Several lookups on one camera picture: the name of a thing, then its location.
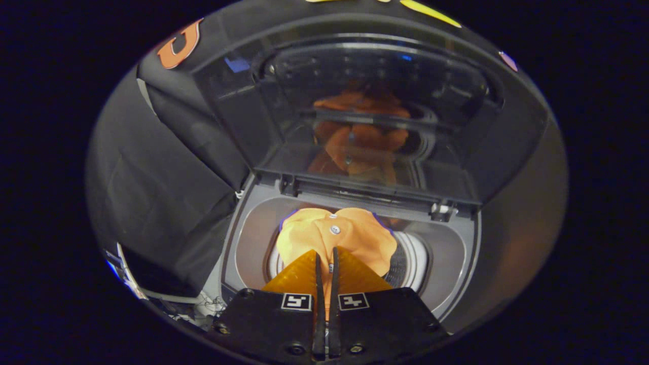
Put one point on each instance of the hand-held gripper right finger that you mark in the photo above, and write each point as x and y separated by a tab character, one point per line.
334	304

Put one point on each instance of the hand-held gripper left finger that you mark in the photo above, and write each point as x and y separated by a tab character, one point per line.
319	304

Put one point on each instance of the orange polo shirt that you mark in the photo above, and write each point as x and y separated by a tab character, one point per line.
324	238

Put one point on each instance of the dark washing machine lid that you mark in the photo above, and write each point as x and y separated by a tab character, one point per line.
284	126

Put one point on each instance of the black backdrop cloth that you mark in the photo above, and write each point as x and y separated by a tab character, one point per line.
152	192

